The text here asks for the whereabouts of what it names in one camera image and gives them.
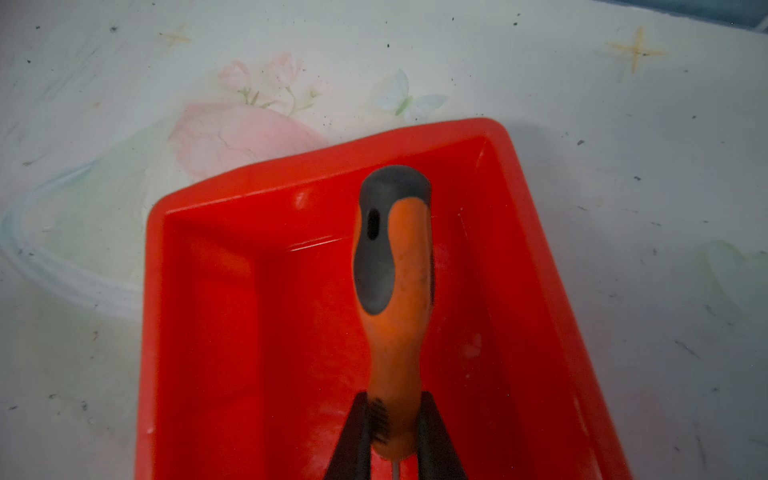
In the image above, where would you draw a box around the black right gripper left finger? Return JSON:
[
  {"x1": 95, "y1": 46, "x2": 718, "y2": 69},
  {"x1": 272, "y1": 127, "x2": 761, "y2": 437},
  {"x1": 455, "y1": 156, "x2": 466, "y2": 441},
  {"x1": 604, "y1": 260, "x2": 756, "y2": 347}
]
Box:
[{"x1": 323, "y1": 392, "x2": 372, "y2": 480}]

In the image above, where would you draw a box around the orange and grey screwdriver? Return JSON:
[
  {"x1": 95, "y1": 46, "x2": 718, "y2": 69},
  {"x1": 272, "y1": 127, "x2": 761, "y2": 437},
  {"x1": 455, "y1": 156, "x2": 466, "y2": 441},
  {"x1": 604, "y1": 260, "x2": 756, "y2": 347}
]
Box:
[{"x1": 353, "y1": 165, "x2": 434, "y2": 479}]

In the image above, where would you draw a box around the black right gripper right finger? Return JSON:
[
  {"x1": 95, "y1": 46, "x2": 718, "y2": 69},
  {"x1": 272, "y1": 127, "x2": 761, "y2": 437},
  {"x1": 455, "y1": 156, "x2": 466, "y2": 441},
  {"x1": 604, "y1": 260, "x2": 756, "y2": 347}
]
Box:
[{"x1": 417, "y1": 392, "x2": 467, "y2": 480}]

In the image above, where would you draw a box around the red plastic bin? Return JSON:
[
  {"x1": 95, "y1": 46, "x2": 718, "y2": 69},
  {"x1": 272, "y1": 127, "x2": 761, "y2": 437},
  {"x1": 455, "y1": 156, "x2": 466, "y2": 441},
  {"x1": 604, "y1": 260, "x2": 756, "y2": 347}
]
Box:
[{"x1": 135, "y1": 119, "x2": 631, "y2": 479}]

